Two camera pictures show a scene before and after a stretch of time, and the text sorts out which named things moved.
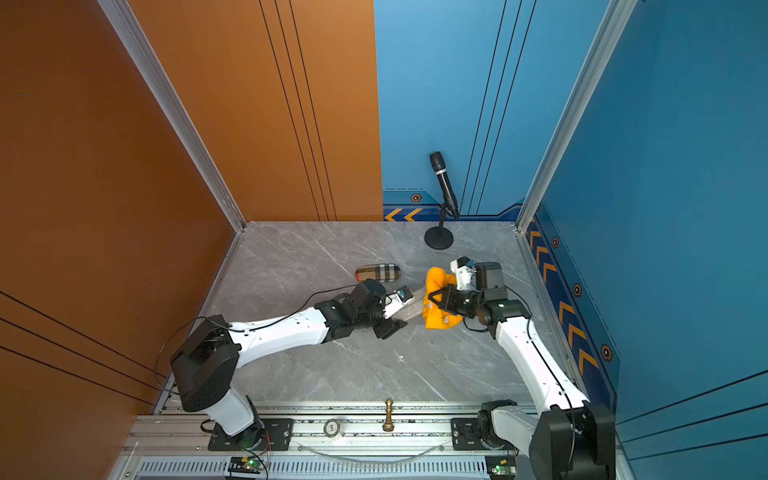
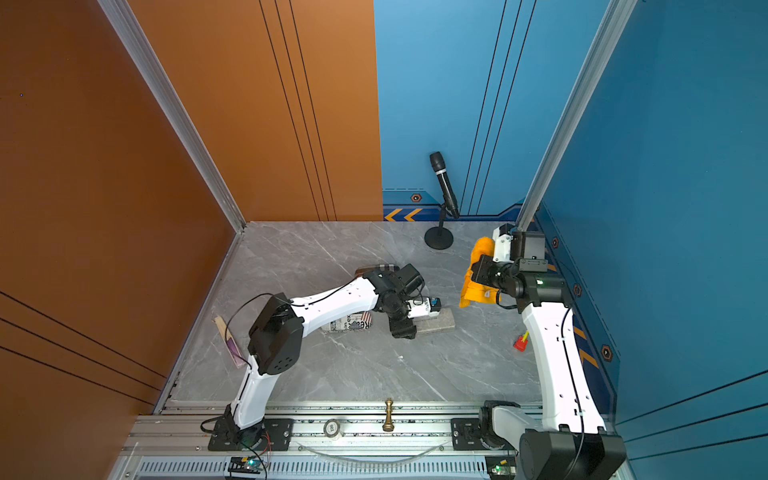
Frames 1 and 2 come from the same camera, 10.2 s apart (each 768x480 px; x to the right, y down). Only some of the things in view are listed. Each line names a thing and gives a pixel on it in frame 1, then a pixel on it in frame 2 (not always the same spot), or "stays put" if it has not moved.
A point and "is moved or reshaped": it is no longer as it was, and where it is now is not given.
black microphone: [438, 163] stays put
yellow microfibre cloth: [434, 316] is moved or reshaped
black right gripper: [450, 292] -> [482, 269]
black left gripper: [389, 328] -> [404, 329]
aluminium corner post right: [617, 20] stays put
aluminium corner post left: [141, 50] stays put
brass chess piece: [388, 425] stays put
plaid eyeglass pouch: [385, 272] stays put
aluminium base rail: [332, 441] stays put
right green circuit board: [501, 466] stays put
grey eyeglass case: [415, 307] is moved or reshaped
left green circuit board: [245, 464] stays put
